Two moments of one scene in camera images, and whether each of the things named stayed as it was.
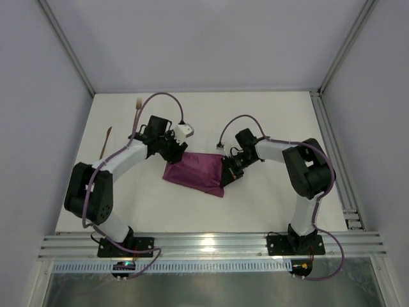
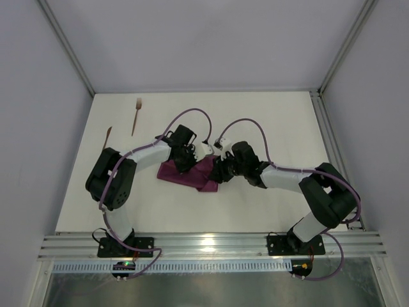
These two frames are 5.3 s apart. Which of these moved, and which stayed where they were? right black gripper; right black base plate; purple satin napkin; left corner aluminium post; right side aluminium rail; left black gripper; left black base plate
Moved: purple satin napkin; left black gripper; right black gripper
Stayed: right black base plate; left corner aluminium post; right side aluminium rail; left black base plate
